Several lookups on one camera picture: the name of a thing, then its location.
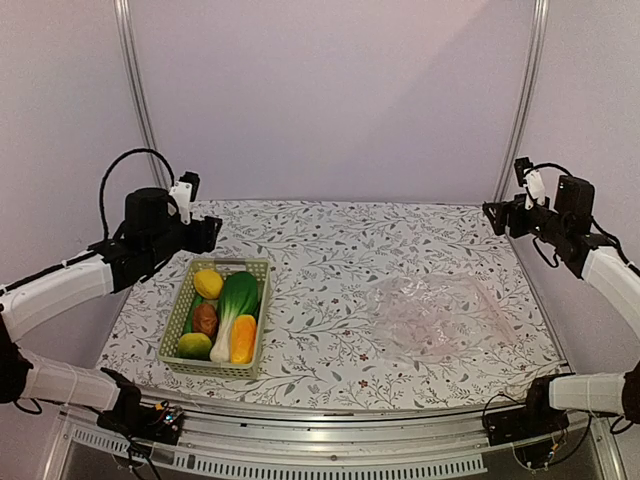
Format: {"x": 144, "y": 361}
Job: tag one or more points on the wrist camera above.
{"x": 530, "y": 179}
{"x": 182, "y": 196}

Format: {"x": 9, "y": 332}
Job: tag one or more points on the green yellow mango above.
{"x": 194, "y": 346}

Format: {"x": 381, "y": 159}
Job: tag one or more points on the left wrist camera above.
{"x": 182, "y": 196}

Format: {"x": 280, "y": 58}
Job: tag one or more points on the aluminium frame post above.
{"x": 533, "y": 62}
{"x": 133, "y": 73}

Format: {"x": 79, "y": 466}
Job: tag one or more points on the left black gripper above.
{"x": 205, "y": 234}

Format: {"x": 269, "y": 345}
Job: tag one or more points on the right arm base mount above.
{"x": 525, "y": 425}

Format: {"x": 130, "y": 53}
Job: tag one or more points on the orange yellow mango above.
{"x": 243, "y": 337}

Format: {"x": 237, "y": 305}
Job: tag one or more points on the green bok choy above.
{"x": 239, "y": 296}

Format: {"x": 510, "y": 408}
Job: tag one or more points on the front aluminium rail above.
{"x": 224, "y": 439}

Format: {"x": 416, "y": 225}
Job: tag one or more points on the yellow lemon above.
{"x": 208, "y": 283}

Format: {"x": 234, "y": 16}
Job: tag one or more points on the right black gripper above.
{"x": 505, "y": 208}

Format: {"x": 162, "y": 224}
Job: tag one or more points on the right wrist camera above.
{"x": 530, "y": 179}

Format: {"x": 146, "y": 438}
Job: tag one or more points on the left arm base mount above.
{"x": 160, "y": 423}

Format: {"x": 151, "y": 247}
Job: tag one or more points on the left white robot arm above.
{"x": 157, "y": 225}

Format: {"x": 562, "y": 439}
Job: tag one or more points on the right aluminium frame post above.
{"x": 533, "y": 62}

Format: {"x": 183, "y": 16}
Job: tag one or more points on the left aluminium frame post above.
{"x": 133, "y": 73}

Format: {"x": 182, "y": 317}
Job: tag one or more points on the clear zip top bag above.
{"x": 435, "y": 317}

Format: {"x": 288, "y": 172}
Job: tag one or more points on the green cucumber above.
{"x": 188, "y": 325}

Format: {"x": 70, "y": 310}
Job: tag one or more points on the brown potato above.
{"x": 205, "y": 320}

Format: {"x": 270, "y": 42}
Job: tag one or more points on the floral tablecloth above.
{"x": 317, "y": 350}

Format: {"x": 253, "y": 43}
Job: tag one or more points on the green plastic basket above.
{"x": 167, "y": 352}

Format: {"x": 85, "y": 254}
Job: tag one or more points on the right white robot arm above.
{"x": 592, "y": 256}

